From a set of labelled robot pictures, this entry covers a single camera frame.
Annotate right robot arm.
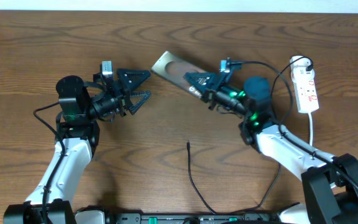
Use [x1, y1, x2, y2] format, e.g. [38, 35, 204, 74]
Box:
[184, 72, 358, 223]

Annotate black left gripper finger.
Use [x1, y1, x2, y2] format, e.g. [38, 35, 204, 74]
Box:
[117, 68, 151, 92]
[126, 90, 152, 115]

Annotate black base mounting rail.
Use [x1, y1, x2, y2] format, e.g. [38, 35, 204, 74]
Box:
[115, 213, 281, 224]

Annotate black USB charging cable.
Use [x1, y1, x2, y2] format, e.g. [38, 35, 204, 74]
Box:
[186, 55, 314, 216]

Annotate bronze Galaxy smartphone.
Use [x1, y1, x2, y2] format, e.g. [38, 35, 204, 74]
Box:
[152, 51, 206, 98]

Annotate white power strip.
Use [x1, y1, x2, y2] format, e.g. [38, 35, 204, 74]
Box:
[291, 67, 319, 114]

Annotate black right camera cable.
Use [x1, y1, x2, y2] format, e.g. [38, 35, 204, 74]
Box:
[228, 60, 358, 215]

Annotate white USB charger adapter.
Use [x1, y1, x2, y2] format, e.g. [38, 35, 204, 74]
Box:
[290, 55, 314, 77]

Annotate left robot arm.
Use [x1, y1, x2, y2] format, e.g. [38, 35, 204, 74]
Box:
[3, 68, 151, 223]

